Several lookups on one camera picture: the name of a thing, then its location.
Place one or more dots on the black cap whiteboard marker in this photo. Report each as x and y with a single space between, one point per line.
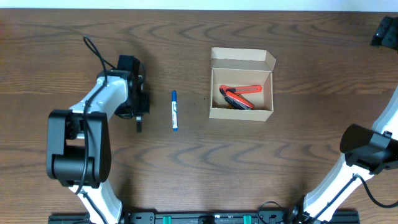
139 124

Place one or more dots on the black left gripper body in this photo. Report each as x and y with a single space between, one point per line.
138 106

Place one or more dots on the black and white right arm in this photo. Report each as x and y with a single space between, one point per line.
364 154

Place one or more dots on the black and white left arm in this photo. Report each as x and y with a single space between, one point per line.
78 142

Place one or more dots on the open cardboard box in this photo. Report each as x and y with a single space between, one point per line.
242 67

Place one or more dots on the black mounting rail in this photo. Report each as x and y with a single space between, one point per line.
266 216

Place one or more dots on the blue cap whiteboard marker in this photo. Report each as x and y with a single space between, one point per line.
174 111

